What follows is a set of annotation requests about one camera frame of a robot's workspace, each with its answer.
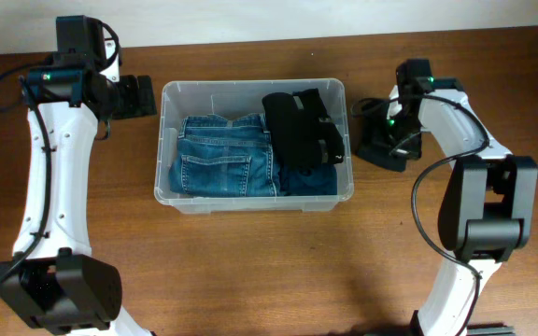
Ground small black taped cloth roll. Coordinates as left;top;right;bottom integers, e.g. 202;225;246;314
351;98;422;173

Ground dark blue jeans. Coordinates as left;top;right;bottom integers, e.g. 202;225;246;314
168;114;280;198

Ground large black taped cloth bundle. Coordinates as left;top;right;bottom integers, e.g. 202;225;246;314
262;88;345;169

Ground blue taped sweater bundle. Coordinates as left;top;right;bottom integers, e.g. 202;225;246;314
279;164;337;196

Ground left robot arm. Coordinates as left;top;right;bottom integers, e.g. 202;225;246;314
0;16;157;335

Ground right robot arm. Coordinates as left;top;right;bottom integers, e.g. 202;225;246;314
379;59;538;336

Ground clear plastic storage bin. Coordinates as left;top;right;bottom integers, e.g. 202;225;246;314
153;78;354;215

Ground right black camera cable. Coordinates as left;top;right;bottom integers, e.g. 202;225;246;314
350;92;492;336

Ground black camera cable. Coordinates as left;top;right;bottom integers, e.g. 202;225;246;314
0;21;123;336
350;92;492;336

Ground left black camera cable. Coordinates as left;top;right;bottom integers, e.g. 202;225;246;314
0;21;123;336

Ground black aluminium rail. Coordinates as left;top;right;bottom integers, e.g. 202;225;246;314
466;325;517;336

